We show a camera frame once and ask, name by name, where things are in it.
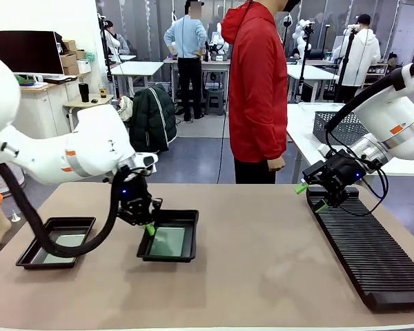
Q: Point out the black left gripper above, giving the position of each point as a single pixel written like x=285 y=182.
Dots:
x=136 y=203

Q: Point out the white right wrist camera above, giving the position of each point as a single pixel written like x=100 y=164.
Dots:
x=324 y=149

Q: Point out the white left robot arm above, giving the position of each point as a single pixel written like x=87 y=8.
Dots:
x=89 y=145

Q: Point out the small amber bottle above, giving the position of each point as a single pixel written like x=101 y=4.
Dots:
x=103 y=91

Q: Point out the seated person grey top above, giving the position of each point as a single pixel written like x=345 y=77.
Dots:
x=115 y=41

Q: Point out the grey background workbench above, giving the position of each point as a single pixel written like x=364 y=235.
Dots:
x=214 y=65

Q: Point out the grey step stool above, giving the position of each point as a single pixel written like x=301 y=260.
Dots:
x=215 y=101

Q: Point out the white cabinet wooden top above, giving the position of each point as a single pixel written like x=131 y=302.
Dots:
x=45 y=110

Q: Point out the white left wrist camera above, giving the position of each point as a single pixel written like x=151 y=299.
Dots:
x=147 y=161

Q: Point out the small wooden side desk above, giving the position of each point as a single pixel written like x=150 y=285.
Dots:
x=100 y=101

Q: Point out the black plastic ESD tray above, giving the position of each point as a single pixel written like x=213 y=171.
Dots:
x=189 y=234
x=72 y=224

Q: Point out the black slotted board rack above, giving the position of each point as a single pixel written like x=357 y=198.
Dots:
x=369 y=248

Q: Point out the person in red jacket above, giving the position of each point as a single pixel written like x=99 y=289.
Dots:
x=258 y=86

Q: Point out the green circuit board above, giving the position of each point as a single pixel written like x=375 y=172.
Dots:
x=170 y=241
x=74 y=239

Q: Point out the black camera tripod stand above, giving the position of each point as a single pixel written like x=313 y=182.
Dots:
x=343 y=69

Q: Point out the dark green jacket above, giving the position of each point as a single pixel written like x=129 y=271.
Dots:
x=152 y=120

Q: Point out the small white cone object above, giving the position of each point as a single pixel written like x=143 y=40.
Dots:
x=15 y=217

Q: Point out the person's right hand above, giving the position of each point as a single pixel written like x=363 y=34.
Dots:
x=276 y=165

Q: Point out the person in white jacket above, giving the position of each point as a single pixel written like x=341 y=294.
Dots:
x=362 y=58

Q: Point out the grey mesh basket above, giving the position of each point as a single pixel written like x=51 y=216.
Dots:
x=322 y=120

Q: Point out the black computer monitor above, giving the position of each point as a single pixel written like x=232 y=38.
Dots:
x=31 y=48

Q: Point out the black tumbler cup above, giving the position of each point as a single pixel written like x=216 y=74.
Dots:
x=84 y=93

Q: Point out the black keyboard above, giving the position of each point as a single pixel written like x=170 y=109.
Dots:
x=60 y=79

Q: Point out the person in light blue shirt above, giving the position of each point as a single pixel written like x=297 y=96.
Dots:
x=188 y=45

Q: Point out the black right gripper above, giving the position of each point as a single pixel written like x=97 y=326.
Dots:
x=338 y=176

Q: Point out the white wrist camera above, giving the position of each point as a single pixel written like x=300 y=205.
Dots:
x=147 y=161
x=324 y=149

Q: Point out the white background table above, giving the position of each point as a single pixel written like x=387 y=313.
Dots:
x=138 y=68

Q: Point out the white storage box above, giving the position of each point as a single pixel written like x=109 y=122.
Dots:
x=84 y=66

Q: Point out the white cloth bag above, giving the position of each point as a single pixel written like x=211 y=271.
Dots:
x=125 y=107

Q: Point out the small cardboard box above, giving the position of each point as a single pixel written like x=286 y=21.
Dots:
x=80 y=54

